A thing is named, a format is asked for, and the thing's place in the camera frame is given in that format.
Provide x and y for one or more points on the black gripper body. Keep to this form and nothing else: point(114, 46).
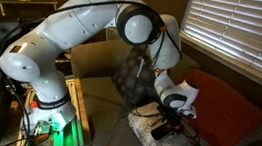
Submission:
point(168, 111)

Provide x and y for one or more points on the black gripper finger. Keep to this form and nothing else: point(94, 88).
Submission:
point(179, 126)
point(169, 121)

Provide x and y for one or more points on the black remote control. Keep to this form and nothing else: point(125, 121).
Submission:
point(161, 132)

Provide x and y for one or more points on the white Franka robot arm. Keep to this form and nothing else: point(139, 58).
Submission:
point(76, 26)

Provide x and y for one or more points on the robot base stand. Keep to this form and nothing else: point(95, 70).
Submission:
point(70, 132)

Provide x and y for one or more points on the red textured cushion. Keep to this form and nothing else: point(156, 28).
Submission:
point(223, 111)

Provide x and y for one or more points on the dark pillow with floral pattern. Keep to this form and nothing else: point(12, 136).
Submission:
point(131, 73)

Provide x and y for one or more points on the olive brown sofa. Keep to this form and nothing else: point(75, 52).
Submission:
point(102, 89)

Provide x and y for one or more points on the window sill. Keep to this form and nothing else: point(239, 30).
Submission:
point(239, 69)

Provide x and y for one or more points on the white window blinds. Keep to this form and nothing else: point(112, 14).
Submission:
point(244, 26)

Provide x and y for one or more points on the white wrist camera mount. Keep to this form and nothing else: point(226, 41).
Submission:
point(189, 112)

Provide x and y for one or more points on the wall shelf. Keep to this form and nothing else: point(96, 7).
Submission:
point(22, 1)

